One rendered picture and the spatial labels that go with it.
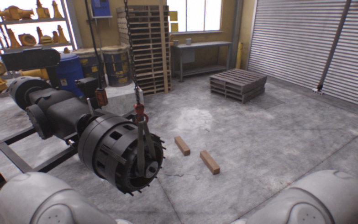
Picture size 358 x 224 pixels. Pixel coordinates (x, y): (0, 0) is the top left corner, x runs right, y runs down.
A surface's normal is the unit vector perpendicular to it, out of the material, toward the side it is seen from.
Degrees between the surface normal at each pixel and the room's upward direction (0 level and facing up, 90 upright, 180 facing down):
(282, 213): 55
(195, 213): 0
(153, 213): 0
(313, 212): 27
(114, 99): 90
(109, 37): 90
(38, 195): 10
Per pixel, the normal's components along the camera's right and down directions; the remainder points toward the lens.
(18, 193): -0.17, -0.72
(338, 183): 0.04, -0.87
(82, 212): 0.78, -0.63
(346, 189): 0.15, -0.73
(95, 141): -0.40, -0.41
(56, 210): -0.02, -0.56
